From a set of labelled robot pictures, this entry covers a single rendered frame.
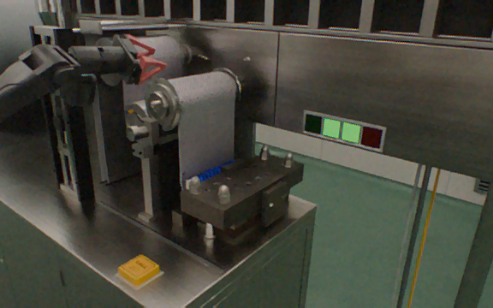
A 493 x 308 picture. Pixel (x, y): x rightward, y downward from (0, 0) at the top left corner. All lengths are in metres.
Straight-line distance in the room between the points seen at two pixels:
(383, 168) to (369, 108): 2.65
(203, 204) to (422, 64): 0.65
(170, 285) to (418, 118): 0.73
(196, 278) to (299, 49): 0.69
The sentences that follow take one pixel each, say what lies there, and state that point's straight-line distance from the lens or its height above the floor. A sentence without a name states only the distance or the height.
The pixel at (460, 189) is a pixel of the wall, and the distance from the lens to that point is 3.62.
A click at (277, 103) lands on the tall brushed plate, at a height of 1.22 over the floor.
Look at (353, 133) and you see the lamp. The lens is 1.12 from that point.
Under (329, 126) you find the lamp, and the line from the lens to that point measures 1.15.
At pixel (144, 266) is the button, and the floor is 0.92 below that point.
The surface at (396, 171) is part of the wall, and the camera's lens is 3.71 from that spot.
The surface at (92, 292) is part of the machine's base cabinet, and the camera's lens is 1.21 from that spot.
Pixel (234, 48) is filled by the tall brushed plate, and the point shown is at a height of 1.38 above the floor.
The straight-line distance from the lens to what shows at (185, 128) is 1.08.
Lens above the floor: 1.52
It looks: 22 degrees down
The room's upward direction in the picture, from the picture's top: 2 degrees clockwise
